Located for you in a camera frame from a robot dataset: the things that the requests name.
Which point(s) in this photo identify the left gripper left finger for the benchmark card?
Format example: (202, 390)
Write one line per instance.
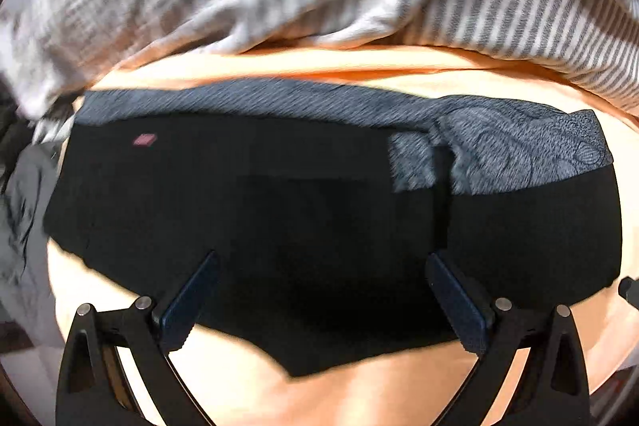
(93, 388)

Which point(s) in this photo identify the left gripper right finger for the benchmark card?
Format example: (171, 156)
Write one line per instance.
(553, 387)

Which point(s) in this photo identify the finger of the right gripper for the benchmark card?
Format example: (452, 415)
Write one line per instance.
(629, 290)

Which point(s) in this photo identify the black pants with patterned trim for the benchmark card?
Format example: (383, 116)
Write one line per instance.
(323, 202)

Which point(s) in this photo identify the grey button jacket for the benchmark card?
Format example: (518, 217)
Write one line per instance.
(28, 176)

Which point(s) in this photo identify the peach bed sheet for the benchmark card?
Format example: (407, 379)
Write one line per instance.
(238, 384)

